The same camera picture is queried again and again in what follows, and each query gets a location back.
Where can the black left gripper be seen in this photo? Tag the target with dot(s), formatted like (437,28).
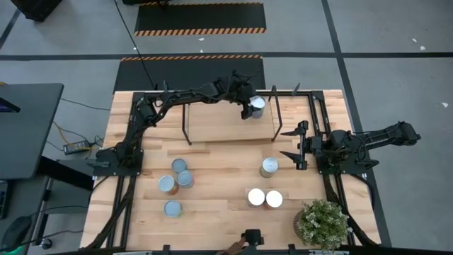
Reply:
(242,92)

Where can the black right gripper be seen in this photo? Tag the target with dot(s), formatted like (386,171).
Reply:
(303,145)

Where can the grey-purple sided tin can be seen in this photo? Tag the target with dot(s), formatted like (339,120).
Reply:
(257,103)

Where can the oranges label can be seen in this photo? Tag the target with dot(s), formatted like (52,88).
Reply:
(269,165)

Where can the peaches label can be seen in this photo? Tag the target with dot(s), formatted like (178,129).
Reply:
(274,198)

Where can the white corn label can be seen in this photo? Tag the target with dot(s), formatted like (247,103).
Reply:
(256,197)

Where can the chicken soup can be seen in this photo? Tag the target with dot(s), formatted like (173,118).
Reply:
(179,165)

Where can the teal label tin can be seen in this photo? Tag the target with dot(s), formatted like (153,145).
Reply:
(184,178)

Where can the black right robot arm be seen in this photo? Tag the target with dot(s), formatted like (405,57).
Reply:
(382,138)

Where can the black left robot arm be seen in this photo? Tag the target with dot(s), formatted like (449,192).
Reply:
(198,93)

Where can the wooden shelf with black legs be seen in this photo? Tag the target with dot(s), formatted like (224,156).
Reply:
(219,122)

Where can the black table clamp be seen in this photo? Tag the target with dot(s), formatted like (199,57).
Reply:
(165,88)
(296,88)
(292,248)
(166,249)

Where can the black hazard-striped floor mat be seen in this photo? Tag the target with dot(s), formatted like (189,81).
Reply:
(198,17)
(184,74)

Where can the potted green plant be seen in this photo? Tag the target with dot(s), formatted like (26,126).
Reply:
(323,223)

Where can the orange-brown sided tin can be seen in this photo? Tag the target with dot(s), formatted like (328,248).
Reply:
(167,183)

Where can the person's hand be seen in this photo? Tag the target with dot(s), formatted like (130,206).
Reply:
(233,248)

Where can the blue-grey sided tin can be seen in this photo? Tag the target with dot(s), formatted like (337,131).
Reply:
(172,208)

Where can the black power adapter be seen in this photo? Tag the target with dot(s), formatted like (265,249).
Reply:
(76,147)

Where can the black desk support beam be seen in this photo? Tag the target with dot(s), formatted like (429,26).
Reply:
(67,173)

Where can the black desk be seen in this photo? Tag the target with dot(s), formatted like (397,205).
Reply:
(32,134)

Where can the black box on floor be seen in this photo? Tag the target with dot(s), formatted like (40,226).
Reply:
(35,8)

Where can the dark monitor on desk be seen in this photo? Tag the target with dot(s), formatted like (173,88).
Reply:
(7,105)

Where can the grey side desk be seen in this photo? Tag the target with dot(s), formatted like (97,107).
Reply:
(24,198)

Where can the black caster wheel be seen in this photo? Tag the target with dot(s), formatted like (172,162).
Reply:
(46,243)

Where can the dark keyboard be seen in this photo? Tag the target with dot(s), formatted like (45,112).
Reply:
(3,198)

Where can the black computer mouse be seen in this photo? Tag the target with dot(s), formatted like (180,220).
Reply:
(16,230)

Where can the black aluminium table frame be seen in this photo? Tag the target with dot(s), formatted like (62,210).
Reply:
(308,93)

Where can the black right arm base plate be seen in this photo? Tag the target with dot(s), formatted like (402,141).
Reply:
(357,169)

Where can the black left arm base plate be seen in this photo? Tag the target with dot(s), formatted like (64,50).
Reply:
(136,170)

